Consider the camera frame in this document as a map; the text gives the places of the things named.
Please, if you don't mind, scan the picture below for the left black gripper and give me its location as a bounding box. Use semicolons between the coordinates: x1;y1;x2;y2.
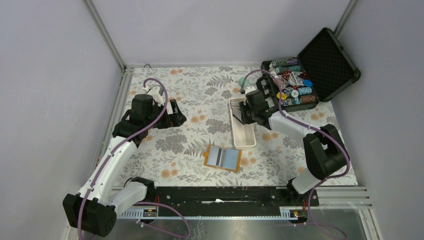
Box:
145;99;186;130

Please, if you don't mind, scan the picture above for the orange leather card holder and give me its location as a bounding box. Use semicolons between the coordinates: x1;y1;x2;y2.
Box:
203;145;242;173

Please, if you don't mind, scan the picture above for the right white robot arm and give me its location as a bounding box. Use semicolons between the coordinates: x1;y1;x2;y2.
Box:
239;87;351;206

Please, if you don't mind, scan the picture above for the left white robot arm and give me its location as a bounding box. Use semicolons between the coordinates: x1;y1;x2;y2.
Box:
62;93;187;237

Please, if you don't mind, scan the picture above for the grey card in tray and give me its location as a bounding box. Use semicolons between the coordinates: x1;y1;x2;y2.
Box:
231;106;243;123

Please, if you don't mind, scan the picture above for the white plastic tray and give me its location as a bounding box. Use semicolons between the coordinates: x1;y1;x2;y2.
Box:
228;97;257;150

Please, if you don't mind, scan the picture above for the floral table mat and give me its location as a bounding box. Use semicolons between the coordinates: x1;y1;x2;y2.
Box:
112;65;359;187

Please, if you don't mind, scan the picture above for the black poker chip case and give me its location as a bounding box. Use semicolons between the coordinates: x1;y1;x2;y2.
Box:
256;27;361;112

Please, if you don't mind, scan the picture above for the mint green handle tool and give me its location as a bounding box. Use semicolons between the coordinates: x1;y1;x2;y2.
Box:
238;77;251;88

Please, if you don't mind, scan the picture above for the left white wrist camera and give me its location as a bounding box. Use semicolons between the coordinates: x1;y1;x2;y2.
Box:
144;86;165;107

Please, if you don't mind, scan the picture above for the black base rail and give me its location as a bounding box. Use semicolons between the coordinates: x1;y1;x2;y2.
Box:
135;186;320;219

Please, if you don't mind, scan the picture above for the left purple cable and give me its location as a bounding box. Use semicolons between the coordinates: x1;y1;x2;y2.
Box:
76;77;192;240

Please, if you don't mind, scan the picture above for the purple cable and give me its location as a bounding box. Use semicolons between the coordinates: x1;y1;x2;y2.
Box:
240;69;351;239
76;77;192;240

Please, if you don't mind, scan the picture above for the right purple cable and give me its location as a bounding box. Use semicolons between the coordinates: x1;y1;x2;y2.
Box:
240;69;351;239

